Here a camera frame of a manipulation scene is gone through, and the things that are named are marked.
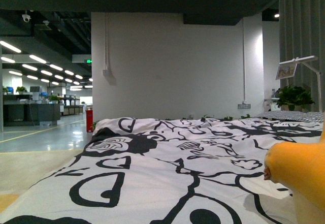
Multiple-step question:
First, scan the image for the yellow plush toy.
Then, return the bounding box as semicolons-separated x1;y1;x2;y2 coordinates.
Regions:
263;126;325;224

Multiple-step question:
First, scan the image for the red bin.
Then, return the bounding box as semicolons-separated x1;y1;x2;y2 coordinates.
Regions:
86;110;93;133

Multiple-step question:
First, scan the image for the black and white duvet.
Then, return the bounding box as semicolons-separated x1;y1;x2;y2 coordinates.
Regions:
1;118;323;223

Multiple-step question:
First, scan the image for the picture card on lamp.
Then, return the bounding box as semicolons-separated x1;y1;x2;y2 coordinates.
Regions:
276;62;297;80

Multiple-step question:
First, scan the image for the green potted plant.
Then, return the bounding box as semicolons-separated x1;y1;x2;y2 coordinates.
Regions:
277;86;315;111

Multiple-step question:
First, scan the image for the striped pillow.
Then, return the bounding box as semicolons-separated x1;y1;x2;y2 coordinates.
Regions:
255;111;324;122

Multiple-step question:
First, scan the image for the white desk lamp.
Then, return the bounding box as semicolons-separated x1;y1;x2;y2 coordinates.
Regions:
278;55;323;112

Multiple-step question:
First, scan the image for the dark office counter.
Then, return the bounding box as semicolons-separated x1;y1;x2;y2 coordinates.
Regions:
3;94;61;126

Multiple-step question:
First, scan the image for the grey curtain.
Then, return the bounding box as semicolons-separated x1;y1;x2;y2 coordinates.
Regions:
279;0;324;111

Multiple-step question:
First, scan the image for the wall power outlet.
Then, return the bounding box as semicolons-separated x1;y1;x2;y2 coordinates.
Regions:
237;103;251;109

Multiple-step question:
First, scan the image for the white security camera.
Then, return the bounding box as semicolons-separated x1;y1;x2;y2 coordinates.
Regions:
22;11;31;23

